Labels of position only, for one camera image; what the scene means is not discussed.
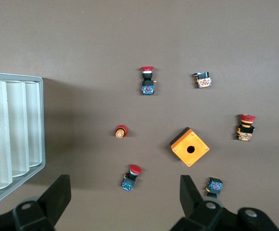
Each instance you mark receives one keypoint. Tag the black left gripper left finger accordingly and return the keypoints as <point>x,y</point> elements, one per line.
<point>45,204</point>

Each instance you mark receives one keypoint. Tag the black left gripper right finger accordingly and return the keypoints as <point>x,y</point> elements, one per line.
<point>194,207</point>

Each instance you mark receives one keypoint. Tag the grey white compartment tray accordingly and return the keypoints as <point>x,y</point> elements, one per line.
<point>16,120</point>

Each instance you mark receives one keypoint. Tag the red button orange contact block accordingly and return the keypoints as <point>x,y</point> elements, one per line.
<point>245,131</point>

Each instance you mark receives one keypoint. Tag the red orange button head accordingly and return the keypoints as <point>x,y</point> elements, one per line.
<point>120,132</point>

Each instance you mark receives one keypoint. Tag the orange black contact block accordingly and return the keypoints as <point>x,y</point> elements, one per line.
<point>203,81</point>

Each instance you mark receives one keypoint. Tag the orange button enclosure box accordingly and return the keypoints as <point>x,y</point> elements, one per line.
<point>185,155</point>

